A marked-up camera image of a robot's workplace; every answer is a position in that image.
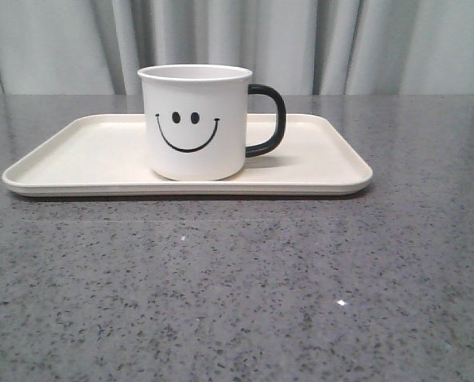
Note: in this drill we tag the white smiley mug black handle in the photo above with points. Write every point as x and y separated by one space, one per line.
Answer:
196 119

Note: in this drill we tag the cream rectangular plastic tray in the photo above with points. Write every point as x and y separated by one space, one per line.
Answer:
105 155

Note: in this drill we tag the grey pleated curtain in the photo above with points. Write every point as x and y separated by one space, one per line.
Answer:
298 47

